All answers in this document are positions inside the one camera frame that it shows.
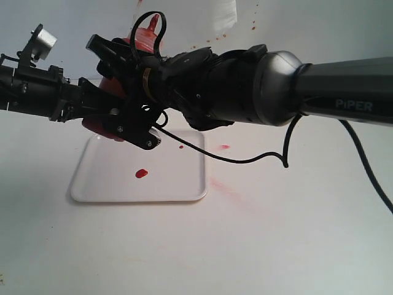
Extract red sauce squeeze bottle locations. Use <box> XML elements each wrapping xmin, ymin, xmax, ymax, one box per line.
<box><xmin>82</xmin><ymin>11</ymin><xmax>166</xmax><ymax>141</ymax></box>

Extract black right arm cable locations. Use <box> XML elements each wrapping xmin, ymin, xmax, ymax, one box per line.
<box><xmin>128</xmin><ymin>11</ymin><xmax>393</xmax><ymax>216</ymax></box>

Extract white cloth backdrop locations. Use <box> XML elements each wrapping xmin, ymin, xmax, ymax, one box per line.
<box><xmin>1</xmin><ymin>1</ymin><xmax>238</xmax><ymax>71</ymax></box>

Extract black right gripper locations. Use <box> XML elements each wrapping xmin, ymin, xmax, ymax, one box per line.
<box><xmin>85</xmin><ymin>34</ymin><xmax>191</xmax><ymax>136</ymax></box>

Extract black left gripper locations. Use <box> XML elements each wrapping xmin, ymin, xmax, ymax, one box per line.
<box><xmin>1</xmin><ymin>54</ymin><xmax>126</xmax><ymax>122</ymax></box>

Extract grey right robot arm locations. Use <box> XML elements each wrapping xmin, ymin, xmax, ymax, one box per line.
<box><xmin>86</xmin><ymin>35</ymin><xmax>392</xmax><ymax>131</ymax></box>

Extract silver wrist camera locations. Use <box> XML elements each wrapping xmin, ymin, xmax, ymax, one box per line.
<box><xmin>103</xmin><ymin>115</ymin><xmax>161</xmax><ymax>151</ymax></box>
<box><xmin>17</xmin><ymin>23</ymin><xmax>57</xmax><ymax>63</ymax></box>

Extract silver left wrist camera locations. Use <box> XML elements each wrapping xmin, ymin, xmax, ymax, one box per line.
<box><xmin>17</xmin><ymin>23</ymin><xmax>57</xmax><ymax>63</ymax></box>

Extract white rectangular plastic tray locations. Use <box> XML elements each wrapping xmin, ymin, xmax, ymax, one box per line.
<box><xmin>70</xmin><ymin>133</ymin><xmax>208</xmax><ymax>203</ymax></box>

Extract red sauce blob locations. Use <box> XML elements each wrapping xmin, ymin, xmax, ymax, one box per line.
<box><xmin>135</xmin><ymin>168</ymin><xmax>149</xmax><ymax>179</ymax></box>

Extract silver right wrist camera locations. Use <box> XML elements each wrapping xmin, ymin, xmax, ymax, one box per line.
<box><xmin>103</xmin><ymin>115</ymin><xmax>161</xmax><ymax>151</ymax></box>

